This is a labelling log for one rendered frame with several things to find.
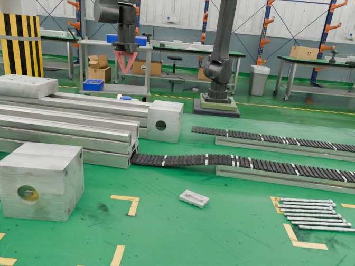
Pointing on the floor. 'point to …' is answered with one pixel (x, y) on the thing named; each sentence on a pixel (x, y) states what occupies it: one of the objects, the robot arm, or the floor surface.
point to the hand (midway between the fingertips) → (125, 70)
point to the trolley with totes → (91, 87)
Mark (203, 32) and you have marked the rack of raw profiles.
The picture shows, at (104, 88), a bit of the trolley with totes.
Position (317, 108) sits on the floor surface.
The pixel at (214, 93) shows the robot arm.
